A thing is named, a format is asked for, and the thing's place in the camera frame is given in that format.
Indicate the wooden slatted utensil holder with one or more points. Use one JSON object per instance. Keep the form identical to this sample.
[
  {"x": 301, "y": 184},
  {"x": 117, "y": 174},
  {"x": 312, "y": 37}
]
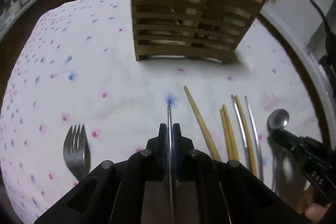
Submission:
[{"x": 183, "y": 16}]

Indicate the metal fork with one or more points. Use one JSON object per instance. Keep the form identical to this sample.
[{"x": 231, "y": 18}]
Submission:
[{"x": 74, "y": 155}]

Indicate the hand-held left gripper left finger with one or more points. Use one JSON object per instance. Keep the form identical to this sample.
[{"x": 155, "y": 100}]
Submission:
[{"x": 164, "y": 153}]

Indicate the floral white tablecloth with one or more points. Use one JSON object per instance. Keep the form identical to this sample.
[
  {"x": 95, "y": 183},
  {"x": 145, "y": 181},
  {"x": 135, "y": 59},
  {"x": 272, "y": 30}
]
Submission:
[{"x": 105, "y": 69}]

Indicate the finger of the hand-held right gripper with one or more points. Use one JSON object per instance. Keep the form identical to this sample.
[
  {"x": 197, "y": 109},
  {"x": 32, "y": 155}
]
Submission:
[{"x": 287, "y": 141}]

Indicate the metal chopstick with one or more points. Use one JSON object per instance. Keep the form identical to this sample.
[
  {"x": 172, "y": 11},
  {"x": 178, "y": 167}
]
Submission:
[
  {"x": 253, "y": 124},
  {"x": 237, "y": 113},
  {"x": 169, "y": 116}
]

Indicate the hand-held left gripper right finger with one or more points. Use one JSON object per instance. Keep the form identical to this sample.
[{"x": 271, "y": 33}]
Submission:
[{"x": 175, "y": 155}]

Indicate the metal spoon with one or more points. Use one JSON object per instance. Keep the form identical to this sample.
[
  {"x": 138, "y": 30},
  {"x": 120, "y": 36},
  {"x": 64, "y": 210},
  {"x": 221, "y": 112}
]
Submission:
[{"x": 279, "y": 119}]

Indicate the person's right hand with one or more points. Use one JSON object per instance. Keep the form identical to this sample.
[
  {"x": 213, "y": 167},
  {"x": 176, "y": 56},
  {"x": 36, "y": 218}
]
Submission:
[{"x": 315, "y": 213}]

